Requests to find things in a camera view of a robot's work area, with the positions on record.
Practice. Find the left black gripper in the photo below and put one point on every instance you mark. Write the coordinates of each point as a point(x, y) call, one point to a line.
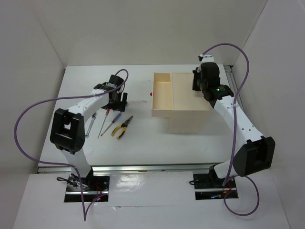
point(120, 105)

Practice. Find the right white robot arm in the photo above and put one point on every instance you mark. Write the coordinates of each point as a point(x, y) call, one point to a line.
point(252, 151)

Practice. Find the aluminium side rail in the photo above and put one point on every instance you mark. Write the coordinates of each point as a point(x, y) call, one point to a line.
point(230, 77)

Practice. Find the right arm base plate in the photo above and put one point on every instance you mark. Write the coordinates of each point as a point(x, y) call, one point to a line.
point(206, 189)

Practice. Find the aluminium front rail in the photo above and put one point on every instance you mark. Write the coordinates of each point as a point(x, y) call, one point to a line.
point(131, 168)

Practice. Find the red long thin screwdriver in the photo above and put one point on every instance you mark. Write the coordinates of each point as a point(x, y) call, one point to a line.
point(106, 115)

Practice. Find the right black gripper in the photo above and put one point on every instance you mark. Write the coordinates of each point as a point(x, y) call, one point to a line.
point(196, 74)

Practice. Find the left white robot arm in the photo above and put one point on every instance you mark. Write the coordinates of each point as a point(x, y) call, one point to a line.
point(68, 126)

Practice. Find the silver ratchet wrench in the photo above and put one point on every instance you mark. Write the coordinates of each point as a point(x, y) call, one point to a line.
point(90, 125)

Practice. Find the beige drawer cabinet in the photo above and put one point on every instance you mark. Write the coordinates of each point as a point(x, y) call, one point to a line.
point(190, 109)

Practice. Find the beige top drawer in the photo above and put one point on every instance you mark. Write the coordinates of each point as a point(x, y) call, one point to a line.
point(162, 95)

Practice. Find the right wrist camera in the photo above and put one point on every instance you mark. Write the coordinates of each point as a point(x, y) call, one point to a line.
point(205, 58)

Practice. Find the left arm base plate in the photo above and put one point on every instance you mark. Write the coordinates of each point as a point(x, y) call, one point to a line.
point(98, 189)

